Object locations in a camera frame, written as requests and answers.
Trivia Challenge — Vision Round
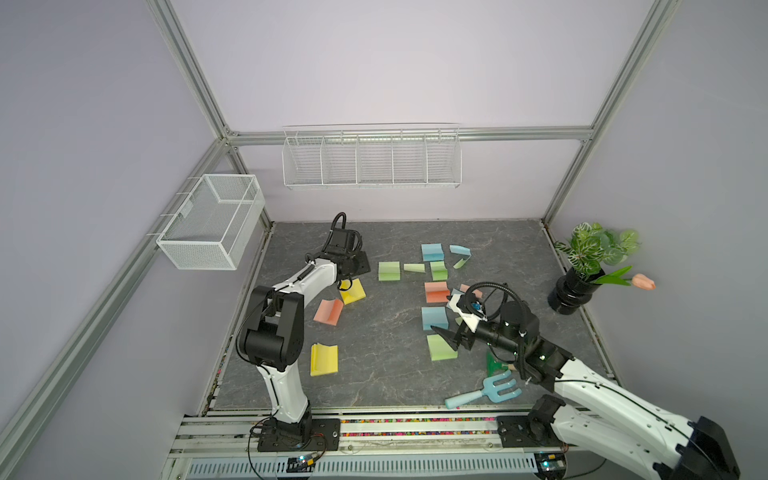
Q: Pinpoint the light blue memo pad front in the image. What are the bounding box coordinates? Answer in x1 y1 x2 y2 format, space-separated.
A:
421 306 449 331

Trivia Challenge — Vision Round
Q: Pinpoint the light blue memo pad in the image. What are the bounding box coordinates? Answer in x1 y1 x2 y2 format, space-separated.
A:
421 243 445 262
421 306 449 331

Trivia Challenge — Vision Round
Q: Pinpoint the yellow memo pad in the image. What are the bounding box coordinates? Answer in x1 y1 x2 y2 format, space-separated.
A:
339 278 366 305
310 343 339 377

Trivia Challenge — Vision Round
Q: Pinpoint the salmon memo pad front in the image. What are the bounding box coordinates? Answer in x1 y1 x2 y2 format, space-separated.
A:
424 281 451 304

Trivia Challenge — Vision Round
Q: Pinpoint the light green memo pad small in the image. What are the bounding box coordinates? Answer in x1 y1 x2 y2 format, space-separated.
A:
430 260 448 282

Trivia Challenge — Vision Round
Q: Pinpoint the red memo pad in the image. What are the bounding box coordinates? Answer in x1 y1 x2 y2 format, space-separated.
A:
313 299 344 326

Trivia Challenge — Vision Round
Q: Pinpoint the torn light blue page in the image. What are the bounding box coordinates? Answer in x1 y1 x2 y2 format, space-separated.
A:
449 244 472 257

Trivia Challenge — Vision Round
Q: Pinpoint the light green memo pad front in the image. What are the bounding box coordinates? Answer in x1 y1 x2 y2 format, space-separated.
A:
378 261 401 282

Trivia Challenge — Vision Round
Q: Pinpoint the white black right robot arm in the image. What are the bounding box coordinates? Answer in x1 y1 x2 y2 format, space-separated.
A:
434 292 741 479

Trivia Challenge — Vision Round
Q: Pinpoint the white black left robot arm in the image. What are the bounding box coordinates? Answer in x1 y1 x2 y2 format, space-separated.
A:
236 212 371 436

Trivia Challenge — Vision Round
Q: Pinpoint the green toy rake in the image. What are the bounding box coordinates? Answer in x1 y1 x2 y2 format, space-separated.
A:
486 351 509 377

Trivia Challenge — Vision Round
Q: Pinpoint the black plant pot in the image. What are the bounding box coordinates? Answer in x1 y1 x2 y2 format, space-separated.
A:
547 267 605 315

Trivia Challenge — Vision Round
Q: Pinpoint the light blue toy fork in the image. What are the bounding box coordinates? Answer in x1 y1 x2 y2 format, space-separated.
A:
444 370 522 409

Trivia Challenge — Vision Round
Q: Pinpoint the green artificial plant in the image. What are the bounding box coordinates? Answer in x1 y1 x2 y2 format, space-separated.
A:
554 222 639 279

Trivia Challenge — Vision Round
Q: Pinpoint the pink artificial tulip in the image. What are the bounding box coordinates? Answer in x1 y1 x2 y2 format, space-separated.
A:
591 266 656 291

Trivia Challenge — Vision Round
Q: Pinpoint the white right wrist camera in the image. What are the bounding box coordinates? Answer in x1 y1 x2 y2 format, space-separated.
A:
447 290 486 333

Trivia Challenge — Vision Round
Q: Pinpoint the white wire shelf basket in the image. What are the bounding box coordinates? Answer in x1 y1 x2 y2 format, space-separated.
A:
282 124 463 189

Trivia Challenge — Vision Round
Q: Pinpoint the white wire basket left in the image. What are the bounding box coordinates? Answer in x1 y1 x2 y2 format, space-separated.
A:
149 174 265 271

